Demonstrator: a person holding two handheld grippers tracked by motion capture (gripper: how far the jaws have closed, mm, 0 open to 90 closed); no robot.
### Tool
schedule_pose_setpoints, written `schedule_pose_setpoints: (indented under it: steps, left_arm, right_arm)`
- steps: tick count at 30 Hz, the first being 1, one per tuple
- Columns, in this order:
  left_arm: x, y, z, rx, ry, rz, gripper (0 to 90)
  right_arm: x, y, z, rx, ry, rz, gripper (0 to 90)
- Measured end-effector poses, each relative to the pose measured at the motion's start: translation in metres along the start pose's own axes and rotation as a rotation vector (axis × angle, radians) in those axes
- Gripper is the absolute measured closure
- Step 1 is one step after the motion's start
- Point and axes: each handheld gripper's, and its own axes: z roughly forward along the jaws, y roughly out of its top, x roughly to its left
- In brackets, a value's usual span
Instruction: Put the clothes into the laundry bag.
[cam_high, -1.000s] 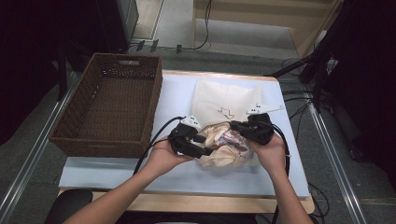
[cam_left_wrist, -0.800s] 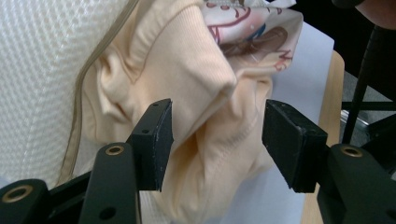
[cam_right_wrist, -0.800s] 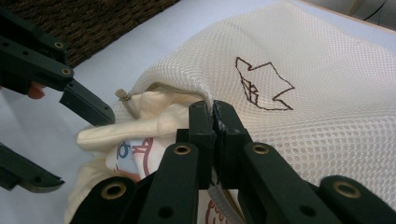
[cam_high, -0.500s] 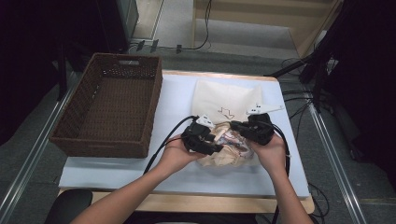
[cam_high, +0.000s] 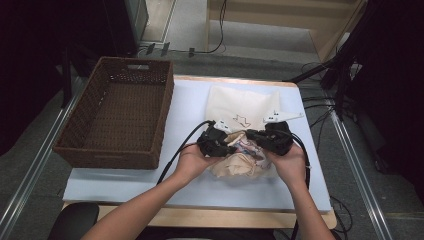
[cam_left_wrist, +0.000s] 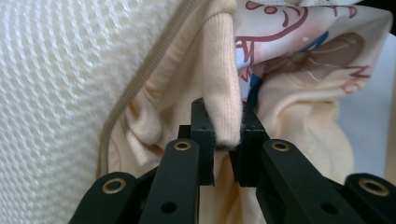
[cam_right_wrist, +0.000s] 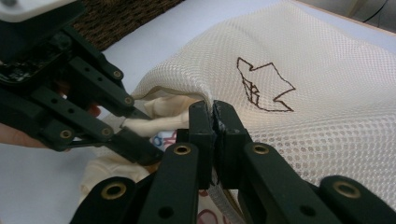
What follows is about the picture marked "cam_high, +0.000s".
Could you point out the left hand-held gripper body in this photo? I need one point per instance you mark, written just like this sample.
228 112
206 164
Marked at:
213 143

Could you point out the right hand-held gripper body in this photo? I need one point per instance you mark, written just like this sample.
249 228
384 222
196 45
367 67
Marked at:
276 138

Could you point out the cream printed garment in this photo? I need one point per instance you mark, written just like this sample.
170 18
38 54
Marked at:
248 151

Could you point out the person's left hand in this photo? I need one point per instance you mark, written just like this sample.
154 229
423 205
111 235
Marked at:
193 163

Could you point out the person's right hand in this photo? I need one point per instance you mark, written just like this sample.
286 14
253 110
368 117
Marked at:
290 166

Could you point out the brown wicker basket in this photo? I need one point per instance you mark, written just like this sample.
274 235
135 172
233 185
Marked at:
120 113

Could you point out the black metal stand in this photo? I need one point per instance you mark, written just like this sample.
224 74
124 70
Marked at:
343 60

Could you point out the black power adapter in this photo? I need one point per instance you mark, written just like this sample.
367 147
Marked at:
150 48
165 48

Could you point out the wooden shelf unit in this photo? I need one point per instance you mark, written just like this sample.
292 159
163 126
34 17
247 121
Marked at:
283 23

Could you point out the dark cabinet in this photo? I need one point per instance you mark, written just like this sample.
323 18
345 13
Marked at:
126 23

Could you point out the black chair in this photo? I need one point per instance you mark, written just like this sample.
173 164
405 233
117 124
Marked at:
73 221

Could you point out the metal floor rail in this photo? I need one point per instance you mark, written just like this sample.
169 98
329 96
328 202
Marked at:
360 173
36 150

